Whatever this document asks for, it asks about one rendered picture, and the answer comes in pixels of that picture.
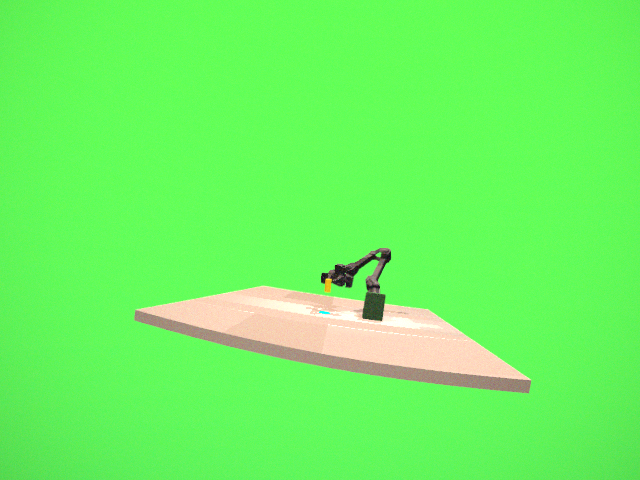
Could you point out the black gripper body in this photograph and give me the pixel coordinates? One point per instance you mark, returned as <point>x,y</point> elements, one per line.
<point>347,279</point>

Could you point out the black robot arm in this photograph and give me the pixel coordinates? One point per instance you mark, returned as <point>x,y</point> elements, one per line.
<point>372,284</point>

